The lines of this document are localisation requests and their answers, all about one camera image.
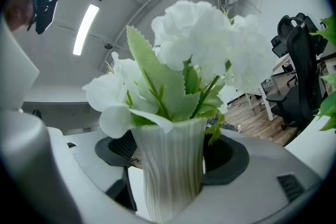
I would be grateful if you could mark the white ribbed vase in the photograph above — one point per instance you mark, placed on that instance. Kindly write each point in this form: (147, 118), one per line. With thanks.
(170, 165)

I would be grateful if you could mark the long ceiling light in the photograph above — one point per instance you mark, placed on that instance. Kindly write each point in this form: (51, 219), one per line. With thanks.
(85, 30)

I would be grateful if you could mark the black mesh office chair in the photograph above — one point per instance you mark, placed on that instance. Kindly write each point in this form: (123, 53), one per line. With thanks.
(302, 81)
(282, 43)

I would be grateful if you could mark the person's head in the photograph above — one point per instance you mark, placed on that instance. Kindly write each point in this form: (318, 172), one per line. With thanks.
(18, 11)

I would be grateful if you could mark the green leafy plant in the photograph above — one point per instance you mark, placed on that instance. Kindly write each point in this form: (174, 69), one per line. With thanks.
(329, 106)

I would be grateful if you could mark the ceiling dome camera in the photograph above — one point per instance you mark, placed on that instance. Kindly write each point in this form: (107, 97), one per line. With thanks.
(108, 46)

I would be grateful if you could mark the white office desk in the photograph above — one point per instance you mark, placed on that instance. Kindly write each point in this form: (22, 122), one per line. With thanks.
(282, 61)

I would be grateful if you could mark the white artificial flowers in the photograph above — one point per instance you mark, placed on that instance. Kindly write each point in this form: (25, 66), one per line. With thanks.
(194, 34)

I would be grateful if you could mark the black head-worn camera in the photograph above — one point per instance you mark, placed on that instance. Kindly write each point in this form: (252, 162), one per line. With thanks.
(44, 0)

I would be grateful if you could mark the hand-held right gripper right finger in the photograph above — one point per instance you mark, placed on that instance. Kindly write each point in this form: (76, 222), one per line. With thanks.
(236, 160)

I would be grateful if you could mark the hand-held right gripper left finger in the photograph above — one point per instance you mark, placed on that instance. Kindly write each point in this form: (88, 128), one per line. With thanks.
(115, 150)

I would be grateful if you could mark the white table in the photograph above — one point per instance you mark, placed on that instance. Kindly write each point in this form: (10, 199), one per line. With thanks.
(315, 154)

